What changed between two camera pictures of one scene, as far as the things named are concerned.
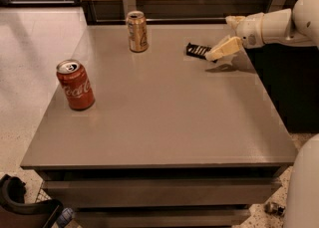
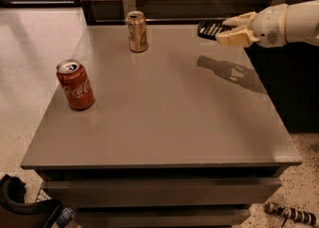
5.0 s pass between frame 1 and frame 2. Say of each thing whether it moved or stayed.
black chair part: stayed
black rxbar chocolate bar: moved
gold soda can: stayed
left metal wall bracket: stayed
